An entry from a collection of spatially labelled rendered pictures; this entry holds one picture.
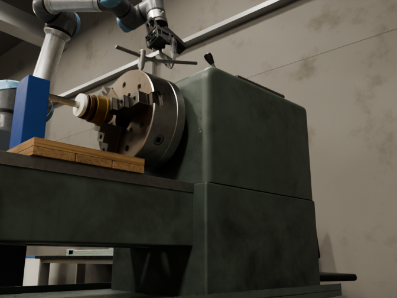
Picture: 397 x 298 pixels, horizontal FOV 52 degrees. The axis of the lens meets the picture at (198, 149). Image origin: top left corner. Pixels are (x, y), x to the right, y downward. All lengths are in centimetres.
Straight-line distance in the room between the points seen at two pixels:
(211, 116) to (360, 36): 334
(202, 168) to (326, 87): 328
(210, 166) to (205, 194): 9
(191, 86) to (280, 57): 351
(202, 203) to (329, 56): 349
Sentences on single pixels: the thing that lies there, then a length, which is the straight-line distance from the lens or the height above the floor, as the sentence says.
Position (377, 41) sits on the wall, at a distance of 439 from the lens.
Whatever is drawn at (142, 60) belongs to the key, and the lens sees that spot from 140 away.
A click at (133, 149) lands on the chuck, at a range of 124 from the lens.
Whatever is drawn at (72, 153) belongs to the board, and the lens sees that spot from 100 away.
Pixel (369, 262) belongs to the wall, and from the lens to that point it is 398.
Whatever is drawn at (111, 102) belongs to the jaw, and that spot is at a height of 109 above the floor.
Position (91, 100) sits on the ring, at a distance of 123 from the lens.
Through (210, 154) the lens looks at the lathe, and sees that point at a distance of 123.
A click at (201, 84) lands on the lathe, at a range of 131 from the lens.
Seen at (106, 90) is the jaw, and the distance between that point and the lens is 138.
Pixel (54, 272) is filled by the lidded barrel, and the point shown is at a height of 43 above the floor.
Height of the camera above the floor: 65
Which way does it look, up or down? 15 degrees up
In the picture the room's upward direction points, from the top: straight up
